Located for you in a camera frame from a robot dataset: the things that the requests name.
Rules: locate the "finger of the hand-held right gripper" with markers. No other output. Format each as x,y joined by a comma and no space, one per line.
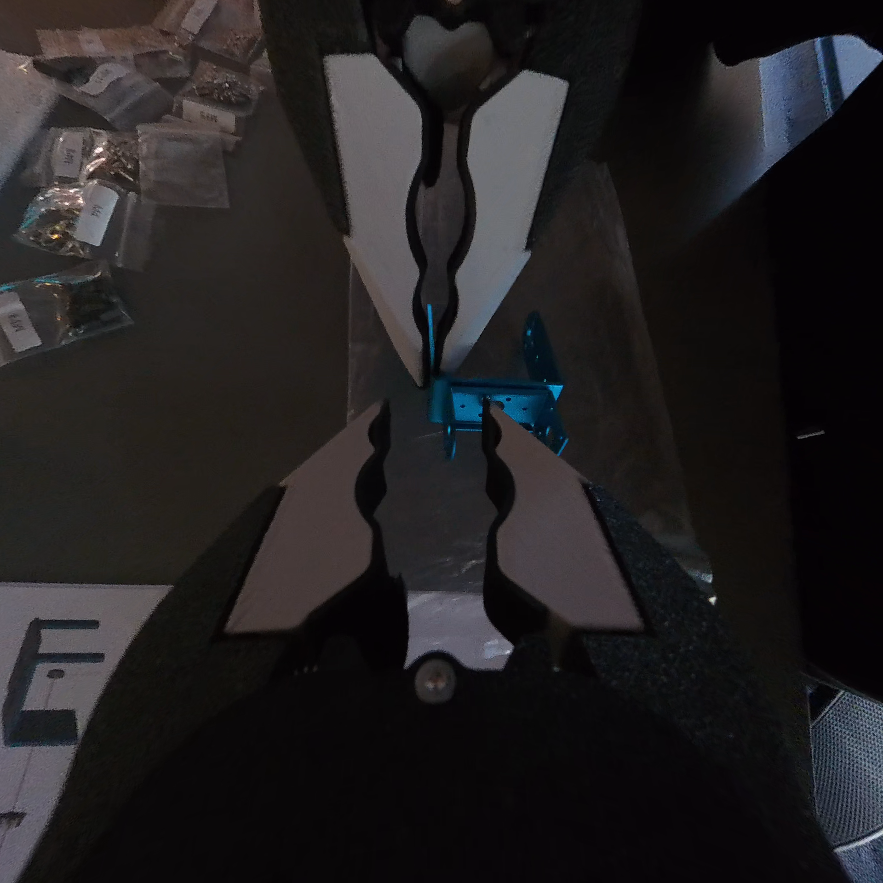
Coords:
372,172
510,179

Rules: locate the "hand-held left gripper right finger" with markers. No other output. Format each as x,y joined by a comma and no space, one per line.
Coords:
565,552

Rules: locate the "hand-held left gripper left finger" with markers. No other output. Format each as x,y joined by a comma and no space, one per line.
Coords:
303,552

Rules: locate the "blue metal bracket assembly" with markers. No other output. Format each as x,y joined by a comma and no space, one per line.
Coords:
510,403

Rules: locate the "large clear plastic bag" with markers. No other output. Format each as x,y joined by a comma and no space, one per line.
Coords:
607,386

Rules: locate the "pile of small screw bags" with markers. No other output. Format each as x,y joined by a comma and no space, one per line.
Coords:
103,172

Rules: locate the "white instruction sheet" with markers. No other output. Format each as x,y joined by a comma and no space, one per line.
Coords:
103,724

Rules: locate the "white foam sheet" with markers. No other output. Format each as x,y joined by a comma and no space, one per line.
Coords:
17,110

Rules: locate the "grey mesh chair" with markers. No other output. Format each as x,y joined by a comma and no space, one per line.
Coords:
848,759

